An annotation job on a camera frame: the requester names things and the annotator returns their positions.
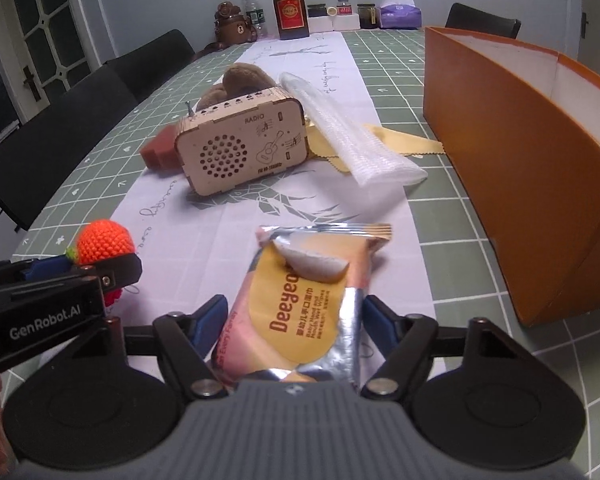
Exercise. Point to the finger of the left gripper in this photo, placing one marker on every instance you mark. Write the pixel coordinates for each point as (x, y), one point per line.
(33, 269)
(113, 273)

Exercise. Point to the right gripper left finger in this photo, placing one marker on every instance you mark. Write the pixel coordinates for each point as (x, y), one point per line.
(184, 341)

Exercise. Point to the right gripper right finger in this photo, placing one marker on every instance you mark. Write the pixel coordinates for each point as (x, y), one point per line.
(405, 343)

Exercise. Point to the red crochet strawberry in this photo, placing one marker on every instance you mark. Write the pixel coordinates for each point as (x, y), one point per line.
(100, 240)

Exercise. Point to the Deeyeo wet wipes pack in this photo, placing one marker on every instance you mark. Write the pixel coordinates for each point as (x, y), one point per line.
(298, 315)

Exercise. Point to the dark red sponge block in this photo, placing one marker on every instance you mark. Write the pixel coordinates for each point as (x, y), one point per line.
(159, 153)

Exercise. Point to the clear bubble wrap bag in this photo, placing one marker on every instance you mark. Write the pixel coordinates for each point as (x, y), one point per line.
(368, 159)

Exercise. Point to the yellow microfiber cloth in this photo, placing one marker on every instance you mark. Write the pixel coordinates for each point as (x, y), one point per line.
(405, 144)

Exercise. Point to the brown plush knot toy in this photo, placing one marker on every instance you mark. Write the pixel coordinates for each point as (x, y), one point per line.
(238, 80)

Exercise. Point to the green grid tablecloth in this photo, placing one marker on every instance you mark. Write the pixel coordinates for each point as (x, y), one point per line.
(439, 261)

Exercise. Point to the black chair left near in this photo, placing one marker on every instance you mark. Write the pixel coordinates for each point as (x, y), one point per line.
(36, 158)

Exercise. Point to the black chair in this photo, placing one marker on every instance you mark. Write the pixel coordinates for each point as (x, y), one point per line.
(469, 18)
(36, 158)
(148, 67)

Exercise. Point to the wooden radio box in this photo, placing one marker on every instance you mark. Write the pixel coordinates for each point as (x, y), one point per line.
(240, 140)

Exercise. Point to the black chair left far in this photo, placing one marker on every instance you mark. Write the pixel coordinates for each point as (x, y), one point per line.
(148, 67)

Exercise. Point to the orange cardboard storage box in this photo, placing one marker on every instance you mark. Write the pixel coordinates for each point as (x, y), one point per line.
(521, 125)

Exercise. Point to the glass paned door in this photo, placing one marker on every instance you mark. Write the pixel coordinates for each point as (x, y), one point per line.
(45, 50)

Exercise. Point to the brown bear figurine jar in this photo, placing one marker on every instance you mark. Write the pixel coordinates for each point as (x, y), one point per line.
(231, 26)

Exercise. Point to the clear plastic water bottle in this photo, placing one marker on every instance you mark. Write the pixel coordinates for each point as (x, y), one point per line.
(255, 13)

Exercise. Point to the brown liquor bottle red label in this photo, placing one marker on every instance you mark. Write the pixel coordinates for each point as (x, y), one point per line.
(292, 22)

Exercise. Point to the white box stand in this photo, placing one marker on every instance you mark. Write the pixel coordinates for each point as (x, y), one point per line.
(337, 23)

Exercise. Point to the purple tissue pack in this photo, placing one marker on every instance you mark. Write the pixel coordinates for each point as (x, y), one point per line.
(399, 14)

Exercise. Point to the dark glass jar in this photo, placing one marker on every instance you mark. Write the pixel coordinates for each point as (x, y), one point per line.
(368, 16)

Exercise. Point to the black chair far right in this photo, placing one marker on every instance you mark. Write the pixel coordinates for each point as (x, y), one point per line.
(469, 18)

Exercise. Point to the small black jar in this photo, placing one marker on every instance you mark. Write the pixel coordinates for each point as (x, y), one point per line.
(317, 10)

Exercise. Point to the small red label bottle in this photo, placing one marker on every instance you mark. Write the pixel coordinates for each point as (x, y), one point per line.
(344, 7)

